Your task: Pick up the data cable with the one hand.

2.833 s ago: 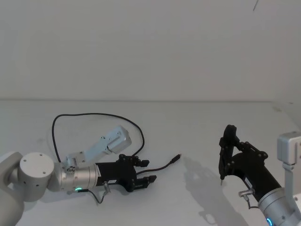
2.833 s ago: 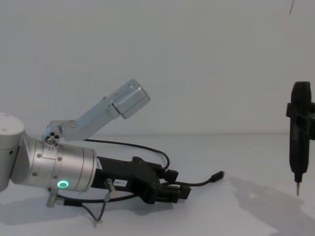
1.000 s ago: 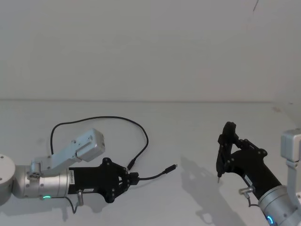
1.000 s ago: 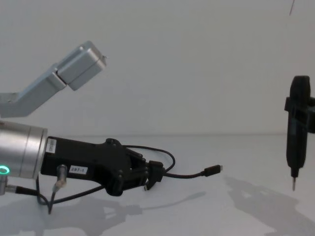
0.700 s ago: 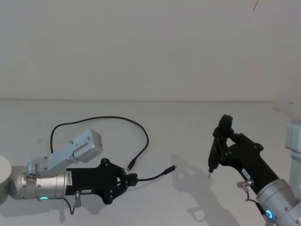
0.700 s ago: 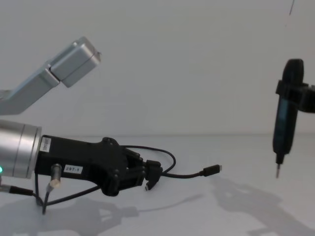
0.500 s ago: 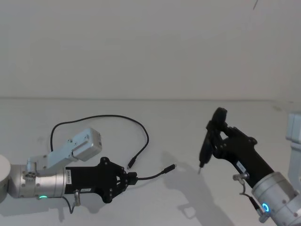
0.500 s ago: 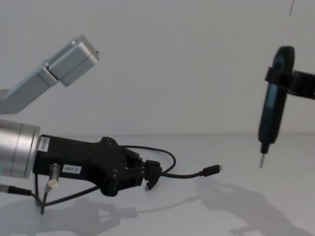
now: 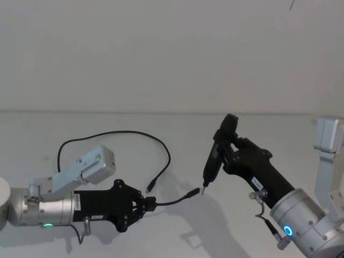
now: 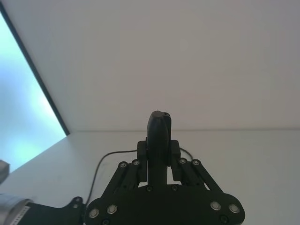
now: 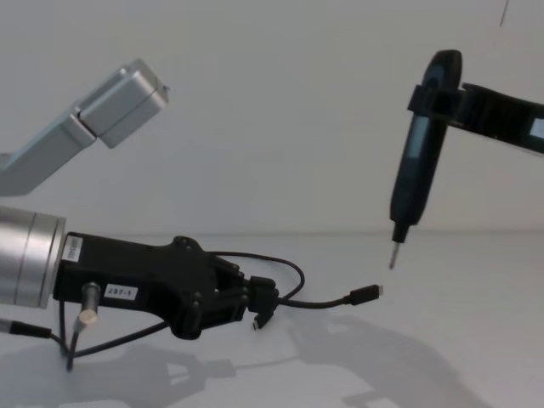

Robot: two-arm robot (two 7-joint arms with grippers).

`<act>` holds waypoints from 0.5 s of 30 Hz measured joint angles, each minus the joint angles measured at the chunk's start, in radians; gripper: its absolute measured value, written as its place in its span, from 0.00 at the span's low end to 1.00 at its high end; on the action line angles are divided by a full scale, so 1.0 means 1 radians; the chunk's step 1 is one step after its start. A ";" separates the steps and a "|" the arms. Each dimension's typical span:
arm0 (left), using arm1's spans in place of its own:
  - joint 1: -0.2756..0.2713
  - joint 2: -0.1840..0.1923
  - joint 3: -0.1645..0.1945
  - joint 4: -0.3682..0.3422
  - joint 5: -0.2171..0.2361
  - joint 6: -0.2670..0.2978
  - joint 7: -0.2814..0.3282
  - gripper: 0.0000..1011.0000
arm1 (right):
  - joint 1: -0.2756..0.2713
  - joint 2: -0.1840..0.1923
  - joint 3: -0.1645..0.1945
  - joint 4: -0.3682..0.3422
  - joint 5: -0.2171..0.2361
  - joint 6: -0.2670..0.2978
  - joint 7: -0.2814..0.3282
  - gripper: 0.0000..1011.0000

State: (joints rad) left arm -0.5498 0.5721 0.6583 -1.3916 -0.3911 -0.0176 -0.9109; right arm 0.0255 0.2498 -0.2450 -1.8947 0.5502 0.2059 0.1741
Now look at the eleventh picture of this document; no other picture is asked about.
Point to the black electric screwdriver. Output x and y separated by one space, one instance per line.
414 178

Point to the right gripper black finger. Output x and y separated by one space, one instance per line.
442 105

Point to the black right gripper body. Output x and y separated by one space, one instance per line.
497 117

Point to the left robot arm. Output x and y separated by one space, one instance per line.
36 259

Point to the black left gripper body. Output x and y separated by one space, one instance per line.
144 280

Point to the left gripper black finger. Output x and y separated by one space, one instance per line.
259 291
231 308

